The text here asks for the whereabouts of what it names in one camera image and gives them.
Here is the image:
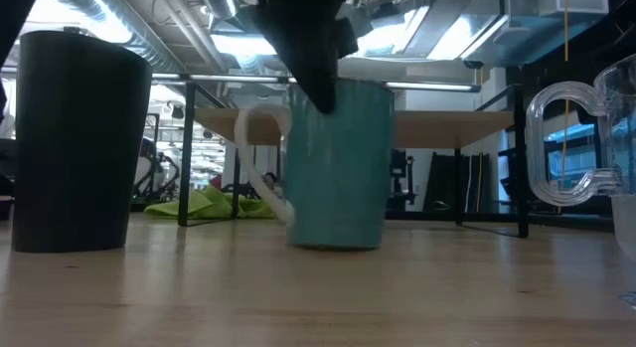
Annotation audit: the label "black leaning panels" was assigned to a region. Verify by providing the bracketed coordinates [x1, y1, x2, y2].
[423, 151, 492, 214]

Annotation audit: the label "green cloth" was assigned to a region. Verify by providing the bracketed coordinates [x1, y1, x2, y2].
[143, 184, 278, 221]

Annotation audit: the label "black tumbler cup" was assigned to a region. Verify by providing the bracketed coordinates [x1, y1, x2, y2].
[10, 30, 154, 255]

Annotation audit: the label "green mug white handle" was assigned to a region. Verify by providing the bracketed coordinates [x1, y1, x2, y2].
[233, 77, 398, 253]

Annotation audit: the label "wooden shelf black metal legs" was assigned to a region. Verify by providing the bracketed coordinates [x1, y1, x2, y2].
[177, 72, 530, 239]

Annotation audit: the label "silver ceiling air duct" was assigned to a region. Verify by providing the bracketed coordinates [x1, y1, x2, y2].
[201, 0, 239, 19]
[42, 0, 188, 74]

